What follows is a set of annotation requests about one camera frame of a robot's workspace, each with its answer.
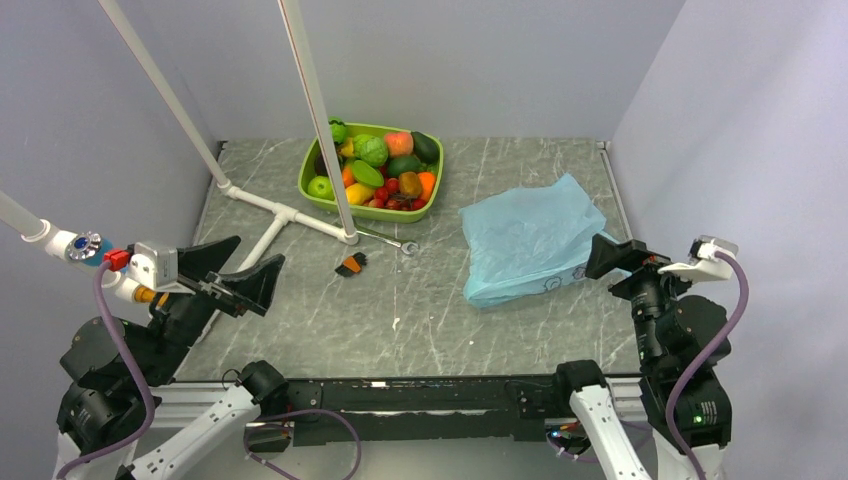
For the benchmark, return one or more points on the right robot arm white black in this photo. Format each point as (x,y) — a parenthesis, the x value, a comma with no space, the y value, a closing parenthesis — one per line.
(682,315)

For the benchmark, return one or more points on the fake avocado dark green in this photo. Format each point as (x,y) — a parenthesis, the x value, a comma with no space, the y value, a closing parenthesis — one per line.
(425,148)

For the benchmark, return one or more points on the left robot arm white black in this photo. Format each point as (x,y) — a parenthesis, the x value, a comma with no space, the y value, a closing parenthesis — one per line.
(115,361)

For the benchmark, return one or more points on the white pvc pipe frame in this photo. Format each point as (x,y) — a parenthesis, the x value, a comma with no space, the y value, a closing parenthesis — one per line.
(88,143)

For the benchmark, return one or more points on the green fake custard apple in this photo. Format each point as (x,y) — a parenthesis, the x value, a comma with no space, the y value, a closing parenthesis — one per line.
(374,152)

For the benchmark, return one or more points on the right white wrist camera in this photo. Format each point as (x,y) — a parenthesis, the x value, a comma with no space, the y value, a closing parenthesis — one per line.
(703,264)

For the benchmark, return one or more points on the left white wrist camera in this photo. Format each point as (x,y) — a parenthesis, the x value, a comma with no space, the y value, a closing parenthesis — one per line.
(147,264)

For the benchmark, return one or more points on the black orange small brush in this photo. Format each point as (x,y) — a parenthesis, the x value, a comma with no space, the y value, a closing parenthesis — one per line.
(351,265)

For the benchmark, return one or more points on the light blue plastic bag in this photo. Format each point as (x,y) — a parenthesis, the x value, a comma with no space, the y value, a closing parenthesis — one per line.
(529,241)

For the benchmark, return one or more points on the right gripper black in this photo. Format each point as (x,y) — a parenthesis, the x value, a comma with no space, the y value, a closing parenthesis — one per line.
(631,253)

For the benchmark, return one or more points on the blue handled pipe valve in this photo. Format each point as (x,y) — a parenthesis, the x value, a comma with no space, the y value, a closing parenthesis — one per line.
(88,249)

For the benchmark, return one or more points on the green plastic fruit basket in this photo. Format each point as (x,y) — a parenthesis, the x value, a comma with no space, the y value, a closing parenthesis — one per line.
(308,172)

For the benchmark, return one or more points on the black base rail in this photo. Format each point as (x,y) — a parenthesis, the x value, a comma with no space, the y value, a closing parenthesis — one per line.
(520,407)

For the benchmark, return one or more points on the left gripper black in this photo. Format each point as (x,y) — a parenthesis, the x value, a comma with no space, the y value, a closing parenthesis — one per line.
(253,286)

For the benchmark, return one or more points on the orange fake carrot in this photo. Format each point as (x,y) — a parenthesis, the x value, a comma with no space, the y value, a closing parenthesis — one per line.
(428,182)

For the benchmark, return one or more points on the green fake lime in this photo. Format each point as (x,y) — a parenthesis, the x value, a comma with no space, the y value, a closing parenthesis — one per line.
(402,164)

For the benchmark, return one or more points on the orange green fake fruit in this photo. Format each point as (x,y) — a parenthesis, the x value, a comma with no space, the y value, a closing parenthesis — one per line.
(348,176)

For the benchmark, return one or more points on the orange brass faucet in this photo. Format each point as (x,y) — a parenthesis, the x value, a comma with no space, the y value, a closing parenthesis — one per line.
(153,299)

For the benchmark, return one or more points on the light green fake mango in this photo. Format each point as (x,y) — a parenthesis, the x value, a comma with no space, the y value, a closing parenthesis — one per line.
(366,175)

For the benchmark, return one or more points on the yellow fake mango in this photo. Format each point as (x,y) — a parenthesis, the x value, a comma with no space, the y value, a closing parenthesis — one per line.
(359,194)

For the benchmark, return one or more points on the green bumpy fake fruit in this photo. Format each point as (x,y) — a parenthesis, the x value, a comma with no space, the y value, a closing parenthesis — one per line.
(358,143)

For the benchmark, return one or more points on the fake peach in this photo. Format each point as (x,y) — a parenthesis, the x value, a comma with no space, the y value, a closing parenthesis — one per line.
(399,143)

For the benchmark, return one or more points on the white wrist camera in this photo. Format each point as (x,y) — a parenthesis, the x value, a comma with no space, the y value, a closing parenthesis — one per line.
(147,264)
(703,264)

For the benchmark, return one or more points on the silver wrench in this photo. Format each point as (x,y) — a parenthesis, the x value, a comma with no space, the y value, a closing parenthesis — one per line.
(407,247)

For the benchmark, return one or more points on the fake kiwi brown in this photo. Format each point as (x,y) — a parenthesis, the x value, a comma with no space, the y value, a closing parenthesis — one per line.
(410,185)

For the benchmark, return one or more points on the red fake strawberry bunch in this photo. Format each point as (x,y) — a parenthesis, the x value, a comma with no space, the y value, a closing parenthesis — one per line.
(388,197)

